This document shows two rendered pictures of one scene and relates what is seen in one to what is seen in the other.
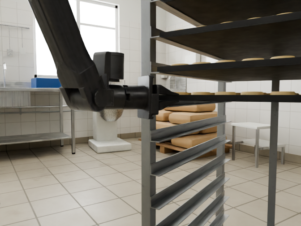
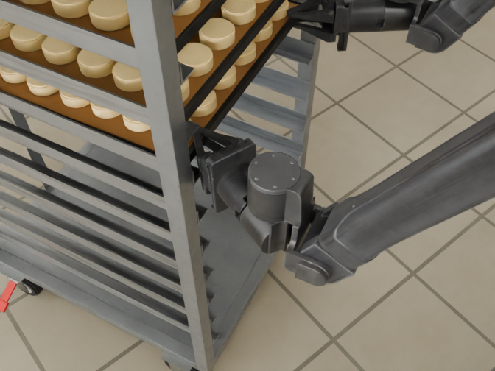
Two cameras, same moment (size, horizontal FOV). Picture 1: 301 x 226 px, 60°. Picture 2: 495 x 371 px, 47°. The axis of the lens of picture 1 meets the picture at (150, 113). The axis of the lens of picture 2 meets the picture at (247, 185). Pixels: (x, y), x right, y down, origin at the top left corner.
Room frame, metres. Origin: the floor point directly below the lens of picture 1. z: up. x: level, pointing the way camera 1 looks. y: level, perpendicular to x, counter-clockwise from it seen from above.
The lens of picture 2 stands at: (0.66, 0.47, 1.37)
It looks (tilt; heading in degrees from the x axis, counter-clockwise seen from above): 52 degrees down; 264
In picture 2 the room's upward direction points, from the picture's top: straight up
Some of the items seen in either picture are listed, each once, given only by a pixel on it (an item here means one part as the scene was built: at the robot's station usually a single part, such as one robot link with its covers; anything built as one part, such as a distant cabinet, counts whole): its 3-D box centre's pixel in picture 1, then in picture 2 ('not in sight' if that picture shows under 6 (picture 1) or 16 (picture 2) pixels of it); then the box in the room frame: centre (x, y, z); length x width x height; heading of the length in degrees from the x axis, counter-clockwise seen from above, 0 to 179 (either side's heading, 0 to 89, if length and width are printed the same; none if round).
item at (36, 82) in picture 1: (49, 83); not in sight; (3.61, 1.40, 0.95); 0.40 x 0.30 x 0.14; 126
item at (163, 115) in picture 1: (174, 115); not in sight; (3.99, -0.36, 0.49); 0.72 x 0.42 x 0.15; 123
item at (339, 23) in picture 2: not in sight; (314, 13); (0.47, -0.31, 0.80); 0.09 x 0.07 x 0.07; 176
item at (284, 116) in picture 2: not in sight; (172, 75); (0.73, -0.52, 0.51); 0.64 x 0.03 x 0.03; 147
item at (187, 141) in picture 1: (199, 139); not in sight; (3.52, -0.67, 0.19); 0.72 x 0.42 x 0.15; 127
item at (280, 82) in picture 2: not in sight; (168, 43); (0.73, -0.52, 0.60); 0.64 x 0.03 x 0.03; 147
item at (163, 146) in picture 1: (183, 145); not in sight; (3.76, -0.49, 0.06); 1.20 x 0.80 x 0.11; 35
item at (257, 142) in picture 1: (256, 142); not in sight; (3.06, -1.26, 0.23); 0.44 x 0.44 x 0.46; 25
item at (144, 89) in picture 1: (135, 97); (243, 189); (0.62, 0.03, 0.79); 0.07 x 0.07 x 0.10; 27
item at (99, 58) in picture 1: (100, 78); (295, 215); (0.57, 0.11, 0.84); 0.12 x 0.09 x 0.11; 148
